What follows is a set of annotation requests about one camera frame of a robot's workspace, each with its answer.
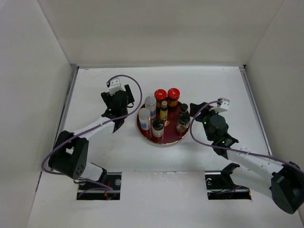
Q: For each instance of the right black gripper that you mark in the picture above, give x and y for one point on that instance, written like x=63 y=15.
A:
x=194 y=107

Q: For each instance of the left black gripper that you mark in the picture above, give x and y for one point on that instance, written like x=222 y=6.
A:
x=108 y=98

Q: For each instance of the small black lid spice jar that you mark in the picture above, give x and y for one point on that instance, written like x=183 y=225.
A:
x=183 y=108

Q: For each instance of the black cap brown spice bottle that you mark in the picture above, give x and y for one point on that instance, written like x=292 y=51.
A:
x=183 y=122

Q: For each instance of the red lid sauce jar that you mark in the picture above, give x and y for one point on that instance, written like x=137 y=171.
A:
x=160 y=96
x=173 y=97

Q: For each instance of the silver lid spice jar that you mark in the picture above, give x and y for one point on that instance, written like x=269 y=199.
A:
x=144 y=119

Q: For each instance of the silver lid blue label jar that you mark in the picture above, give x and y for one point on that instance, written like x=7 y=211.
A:
x=150 y=103

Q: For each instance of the tall yellow label bottle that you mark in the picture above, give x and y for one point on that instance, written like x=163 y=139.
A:
x=164 y=110

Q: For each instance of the black cap white powder bottle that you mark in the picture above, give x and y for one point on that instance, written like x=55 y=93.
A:
x=158 y=127

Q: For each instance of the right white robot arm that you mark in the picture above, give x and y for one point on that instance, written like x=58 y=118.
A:
x=281 y=181

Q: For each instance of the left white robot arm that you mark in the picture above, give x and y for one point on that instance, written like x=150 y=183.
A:
x=71 y=148

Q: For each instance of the round red tray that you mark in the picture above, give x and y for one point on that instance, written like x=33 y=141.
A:
x=171 y=135

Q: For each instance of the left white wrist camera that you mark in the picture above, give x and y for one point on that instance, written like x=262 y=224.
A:
x=114 y=85

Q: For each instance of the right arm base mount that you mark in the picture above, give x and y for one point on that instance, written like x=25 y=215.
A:
x=220 y=186

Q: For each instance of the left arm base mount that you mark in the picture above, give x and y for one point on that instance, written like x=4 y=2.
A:
x=108 y=187

